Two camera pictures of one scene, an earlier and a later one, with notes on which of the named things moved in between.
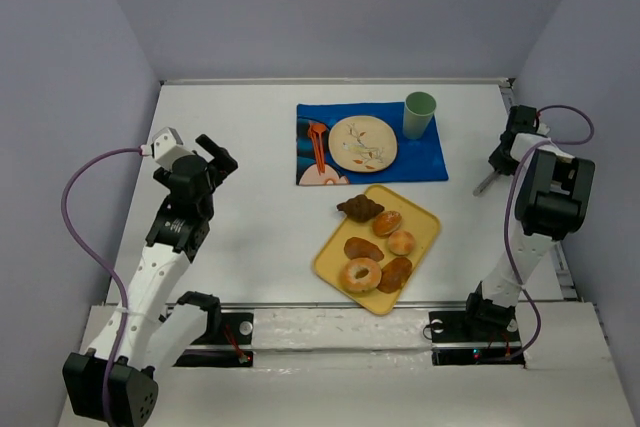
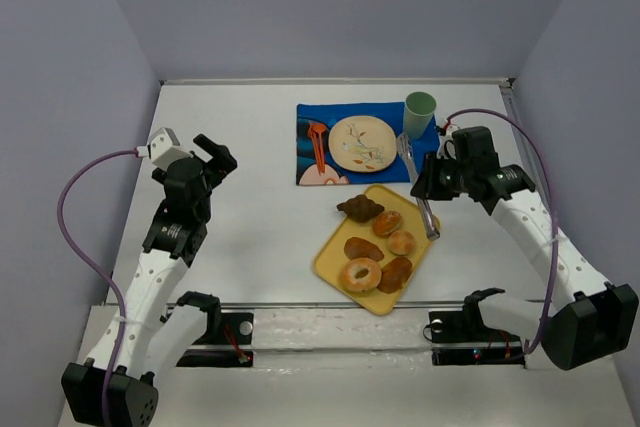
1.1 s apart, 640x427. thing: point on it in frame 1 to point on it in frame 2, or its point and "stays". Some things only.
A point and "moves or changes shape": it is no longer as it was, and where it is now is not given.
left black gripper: (220, 162) stays
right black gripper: (500, 163) to (430, 179)
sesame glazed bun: (386, 222) stays
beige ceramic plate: (363, 143) stays
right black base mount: (457, 341) stays
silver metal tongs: (485, 183) moves or changes shape
